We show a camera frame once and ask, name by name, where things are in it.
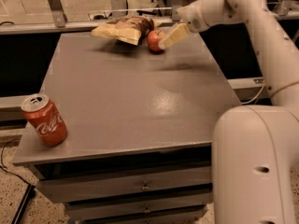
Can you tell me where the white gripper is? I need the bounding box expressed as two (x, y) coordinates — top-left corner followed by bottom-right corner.
(158, 0), (209, 49)

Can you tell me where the red apple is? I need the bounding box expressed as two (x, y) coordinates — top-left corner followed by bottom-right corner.
(147, 30), (164, 52)

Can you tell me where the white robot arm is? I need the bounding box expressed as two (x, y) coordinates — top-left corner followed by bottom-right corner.
(177, 0), (299, 224)

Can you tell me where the brown chip bag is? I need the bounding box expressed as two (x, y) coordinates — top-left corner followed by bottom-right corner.
(92, 16), (161, 45)

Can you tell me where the grey drawer cabinet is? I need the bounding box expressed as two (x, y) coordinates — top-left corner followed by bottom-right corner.
(13, 33), (239, 224)

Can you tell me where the red Coca-Cola can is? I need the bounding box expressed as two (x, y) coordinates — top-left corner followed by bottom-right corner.
(21, 93), (67, 147)

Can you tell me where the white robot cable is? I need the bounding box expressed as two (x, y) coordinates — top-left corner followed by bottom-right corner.
(241, 83), (266, 106)

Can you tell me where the grey metal railing frame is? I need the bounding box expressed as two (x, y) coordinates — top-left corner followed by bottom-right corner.
(0, 0), (299, 35)

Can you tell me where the black floor cable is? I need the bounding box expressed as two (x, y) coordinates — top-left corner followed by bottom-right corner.
(0, 137), (36, 224)

